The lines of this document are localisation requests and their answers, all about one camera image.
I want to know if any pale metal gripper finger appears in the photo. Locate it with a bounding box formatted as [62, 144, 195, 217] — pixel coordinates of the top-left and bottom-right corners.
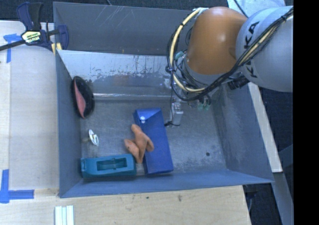
[171, 102, 184, 126]

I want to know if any grey metal bin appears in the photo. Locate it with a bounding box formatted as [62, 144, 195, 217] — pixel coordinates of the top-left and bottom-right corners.
[52, 1, 275, 199]

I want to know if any blue triangular box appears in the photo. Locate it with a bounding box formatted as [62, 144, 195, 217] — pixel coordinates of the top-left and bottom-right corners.
[133, 107, 174, 176]

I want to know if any orange rubber toy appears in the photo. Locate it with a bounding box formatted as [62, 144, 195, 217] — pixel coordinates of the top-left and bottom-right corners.
[123, 123, 155, 164]

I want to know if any teal tape dispenser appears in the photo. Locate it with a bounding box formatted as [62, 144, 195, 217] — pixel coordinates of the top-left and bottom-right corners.
[80, 153, 138, 179]

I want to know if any pale wood flat board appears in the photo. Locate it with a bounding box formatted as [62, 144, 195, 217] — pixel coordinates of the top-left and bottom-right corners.
[8, 43, 61, 191]

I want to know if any black cylinder on white bracket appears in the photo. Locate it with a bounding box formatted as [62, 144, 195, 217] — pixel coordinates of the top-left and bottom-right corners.
[227, 77, 250, 91]

